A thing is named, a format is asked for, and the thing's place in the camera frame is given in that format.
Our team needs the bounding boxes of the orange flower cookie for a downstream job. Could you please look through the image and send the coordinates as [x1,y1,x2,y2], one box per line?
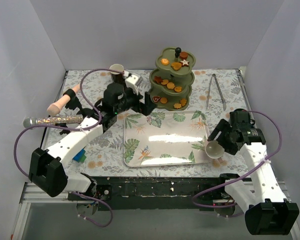
[173,103,182,109]

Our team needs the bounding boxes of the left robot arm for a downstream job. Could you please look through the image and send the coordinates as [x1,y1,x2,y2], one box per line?
[28,83,157,200]

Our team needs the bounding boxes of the green three-tier cake stand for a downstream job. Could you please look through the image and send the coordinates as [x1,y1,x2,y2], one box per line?
[149,47,196,111]

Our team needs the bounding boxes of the brown heart cookie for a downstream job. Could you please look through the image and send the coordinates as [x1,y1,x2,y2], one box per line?
[170,62,182,71]

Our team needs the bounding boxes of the purple cable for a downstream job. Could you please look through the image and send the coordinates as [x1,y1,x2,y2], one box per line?
[14,68,131,228]
[191,110,283,218]

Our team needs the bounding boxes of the silver glitter microphone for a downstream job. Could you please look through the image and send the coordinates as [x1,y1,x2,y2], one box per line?
[23,114,84,130]

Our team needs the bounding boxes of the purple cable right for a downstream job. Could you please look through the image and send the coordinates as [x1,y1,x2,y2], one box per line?
[191,110,283,218]

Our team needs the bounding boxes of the red iced heart cookie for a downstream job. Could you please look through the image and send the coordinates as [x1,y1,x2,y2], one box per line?
[152,95,161,103]

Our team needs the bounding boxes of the blue toy block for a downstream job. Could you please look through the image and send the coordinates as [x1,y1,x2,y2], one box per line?
[73,148,86,163]

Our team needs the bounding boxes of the brown star cookie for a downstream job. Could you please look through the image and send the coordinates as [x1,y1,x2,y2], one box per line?
[153,76,163,84]

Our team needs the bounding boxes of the white-iced star cookie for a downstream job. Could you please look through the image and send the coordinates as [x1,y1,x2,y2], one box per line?
[179,59,190,67]

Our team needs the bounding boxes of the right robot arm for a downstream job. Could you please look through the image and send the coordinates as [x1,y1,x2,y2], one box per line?
[205,108,300,235]

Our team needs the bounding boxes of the pink mug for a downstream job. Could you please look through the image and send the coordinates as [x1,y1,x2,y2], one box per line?
[204,140,225,163]

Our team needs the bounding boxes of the leaf-patterned white tray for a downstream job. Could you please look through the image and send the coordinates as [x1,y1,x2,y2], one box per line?
[123,110,210,168]

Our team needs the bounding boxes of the cream mug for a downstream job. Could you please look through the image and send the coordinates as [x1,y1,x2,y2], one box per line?
[109,63,125,85]

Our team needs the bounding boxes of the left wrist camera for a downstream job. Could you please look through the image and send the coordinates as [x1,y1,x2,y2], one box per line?
[123,71,143,95]

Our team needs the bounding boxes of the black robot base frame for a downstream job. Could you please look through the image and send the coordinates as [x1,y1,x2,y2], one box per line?
[67,174,247,211]

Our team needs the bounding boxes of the green toy block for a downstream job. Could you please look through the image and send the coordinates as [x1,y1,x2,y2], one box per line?
[80,154,87,163]

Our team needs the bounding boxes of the dark chocolate round cookie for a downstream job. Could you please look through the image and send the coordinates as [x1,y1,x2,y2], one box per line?
[179,51,189,60]

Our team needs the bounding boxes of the metal serving tongs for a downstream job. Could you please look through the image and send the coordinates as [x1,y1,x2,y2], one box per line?
[206,73,227,111]

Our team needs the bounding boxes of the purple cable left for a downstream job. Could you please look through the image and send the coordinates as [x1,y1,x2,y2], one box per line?
[14,68,131,228]

